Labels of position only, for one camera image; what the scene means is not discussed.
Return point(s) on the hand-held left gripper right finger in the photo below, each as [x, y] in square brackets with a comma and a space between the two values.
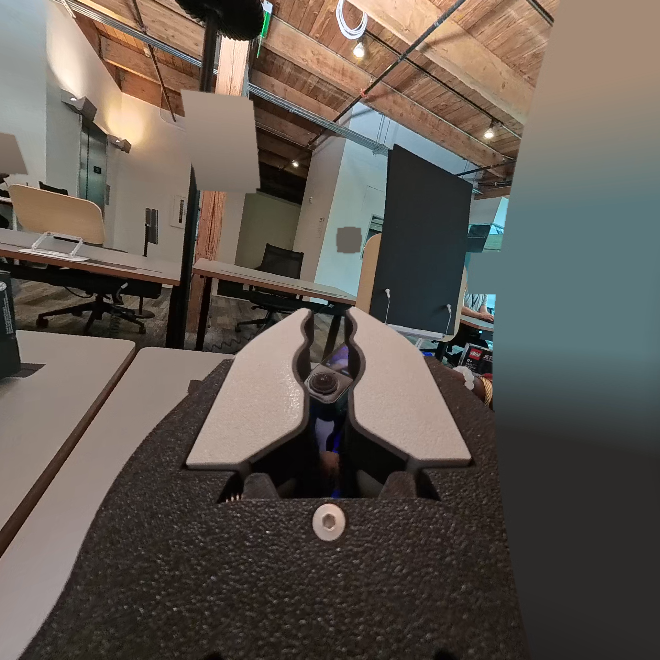
[407, 413]

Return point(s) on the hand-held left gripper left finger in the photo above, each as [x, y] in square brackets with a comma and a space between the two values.
[248, 413]

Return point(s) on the blue plastic bin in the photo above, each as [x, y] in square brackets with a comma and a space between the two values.
[322, 428]

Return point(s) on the lego box red car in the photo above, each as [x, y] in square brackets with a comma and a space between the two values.
[477, 358]

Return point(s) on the black lego set box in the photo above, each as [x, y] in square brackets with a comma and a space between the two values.
[8, 330]

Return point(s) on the person's left hand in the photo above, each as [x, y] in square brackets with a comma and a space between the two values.
[330, 464]

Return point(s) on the black office chair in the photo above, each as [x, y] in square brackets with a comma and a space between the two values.
[98, 304]
[281, 263]

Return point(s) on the black pole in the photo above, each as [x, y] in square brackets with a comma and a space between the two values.
[186, 268]

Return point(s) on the black panel on wooden easel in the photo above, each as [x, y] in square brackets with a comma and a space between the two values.
[423, 237]

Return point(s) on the wooden pillar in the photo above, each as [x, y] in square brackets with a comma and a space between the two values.
[211, 227]

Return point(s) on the grey office desk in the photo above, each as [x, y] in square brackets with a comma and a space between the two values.
[103, 263]

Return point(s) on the white desk stand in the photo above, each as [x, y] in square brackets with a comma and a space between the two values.
[74, 244]

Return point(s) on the black round disc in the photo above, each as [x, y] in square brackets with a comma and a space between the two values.
[222, 12]

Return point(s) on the wooden desk black frame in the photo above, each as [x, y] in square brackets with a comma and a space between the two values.
[268, 278]

